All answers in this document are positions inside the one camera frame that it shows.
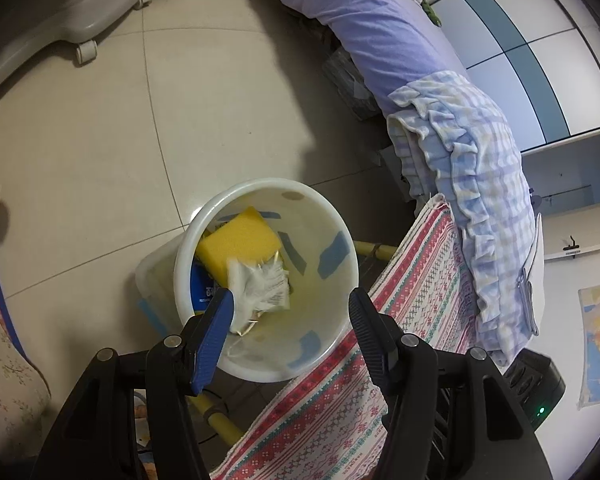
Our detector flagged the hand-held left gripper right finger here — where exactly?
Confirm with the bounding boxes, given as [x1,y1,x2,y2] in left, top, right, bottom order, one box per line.
[348,287,553,480]

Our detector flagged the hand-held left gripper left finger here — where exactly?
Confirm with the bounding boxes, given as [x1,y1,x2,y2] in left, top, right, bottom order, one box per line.
[30,287,236,480]

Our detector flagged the blue and white carton box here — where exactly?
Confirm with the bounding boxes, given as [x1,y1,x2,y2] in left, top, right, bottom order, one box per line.
[191,260,222,316]

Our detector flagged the white wrapper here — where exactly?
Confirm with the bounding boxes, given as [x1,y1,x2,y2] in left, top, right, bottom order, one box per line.
[225,257,294,336]

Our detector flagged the yellow snack packet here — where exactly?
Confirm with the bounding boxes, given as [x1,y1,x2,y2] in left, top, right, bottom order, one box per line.
[195,205,284,286]

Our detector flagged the white patterned plastic bin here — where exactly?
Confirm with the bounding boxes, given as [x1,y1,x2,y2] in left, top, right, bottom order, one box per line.
[134,177,359,380]

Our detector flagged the patterned woven tablecloth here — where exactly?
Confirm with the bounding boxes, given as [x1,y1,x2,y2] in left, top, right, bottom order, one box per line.
[210,195,483,480]

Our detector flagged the black appliance with green light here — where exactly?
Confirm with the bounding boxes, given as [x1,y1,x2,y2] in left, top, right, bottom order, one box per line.
[497,347,567,433]

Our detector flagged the plaid ruffled quilt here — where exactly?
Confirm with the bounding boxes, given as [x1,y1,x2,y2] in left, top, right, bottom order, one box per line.
[386,71,546,366]

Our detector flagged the floral beige cloth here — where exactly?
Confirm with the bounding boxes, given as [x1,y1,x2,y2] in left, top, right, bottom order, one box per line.
[0,167,53,458]

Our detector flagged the plastic wrapped storage box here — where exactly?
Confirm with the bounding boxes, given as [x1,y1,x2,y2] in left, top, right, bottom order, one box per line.
[322,47,381,121]

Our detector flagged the bed with purple sheet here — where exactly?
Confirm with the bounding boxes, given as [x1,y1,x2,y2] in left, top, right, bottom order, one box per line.
[262,0,473,111]

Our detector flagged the white and blue wardrobe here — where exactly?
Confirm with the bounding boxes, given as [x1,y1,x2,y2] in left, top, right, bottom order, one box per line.
[425,0,600,156]

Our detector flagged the grey rolling chair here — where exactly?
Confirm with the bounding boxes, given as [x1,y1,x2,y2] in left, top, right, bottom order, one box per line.
[0,0,153,121]

